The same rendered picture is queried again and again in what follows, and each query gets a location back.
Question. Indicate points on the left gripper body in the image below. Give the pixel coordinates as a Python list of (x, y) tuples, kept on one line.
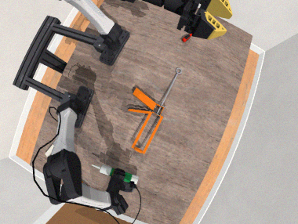
[(198, 25)]

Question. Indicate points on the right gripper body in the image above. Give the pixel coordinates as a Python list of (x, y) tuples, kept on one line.
[(117, 177)]

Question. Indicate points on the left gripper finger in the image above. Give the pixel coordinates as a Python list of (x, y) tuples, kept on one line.
[(220, 8), (220, 29)]

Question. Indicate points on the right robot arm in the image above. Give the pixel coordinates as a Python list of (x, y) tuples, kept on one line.
[(66, 165)]

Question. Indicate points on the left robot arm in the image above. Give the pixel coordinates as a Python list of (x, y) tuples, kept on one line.
[(108, 30)]

